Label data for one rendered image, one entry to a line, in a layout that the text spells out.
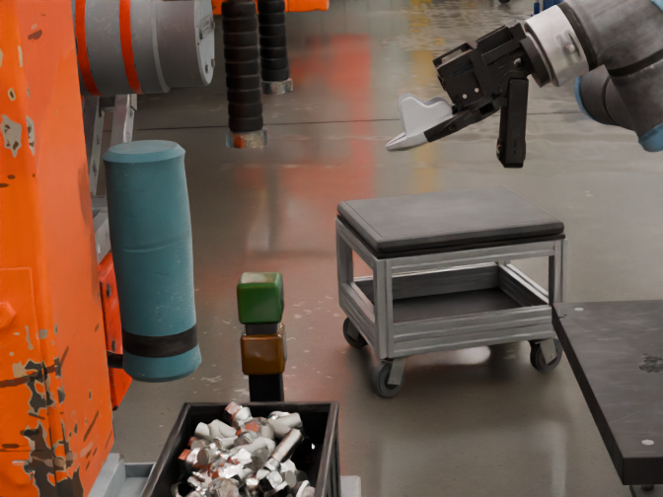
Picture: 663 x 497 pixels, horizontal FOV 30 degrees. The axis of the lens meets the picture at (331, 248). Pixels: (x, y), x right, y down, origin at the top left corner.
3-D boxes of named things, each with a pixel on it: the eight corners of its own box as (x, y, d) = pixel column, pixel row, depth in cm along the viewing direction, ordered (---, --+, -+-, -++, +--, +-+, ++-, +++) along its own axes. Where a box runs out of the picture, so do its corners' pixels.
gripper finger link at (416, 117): (369, 114, 151) (436, 79, 150) (391, 156, 153) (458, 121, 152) (370, 119, 148) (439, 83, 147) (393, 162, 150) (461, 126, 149)
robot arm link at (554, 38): (578, 66, 155) (597, 77, 146) (543, 84, 156) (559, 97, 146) (548, 2, 153) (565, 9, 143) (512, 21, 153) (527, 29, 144)
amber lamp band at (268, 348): (246, 361, 118) (244, 321, 117) (287, 360, 118) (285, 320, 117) (241, 377, 115) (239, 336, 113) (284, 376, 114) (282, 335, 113)
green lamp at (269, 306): (243, 312, 117) (240, 271, 116) (285, 311, 117) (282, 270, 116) (238, 326, 113) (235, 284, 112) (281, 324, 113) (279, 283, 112)
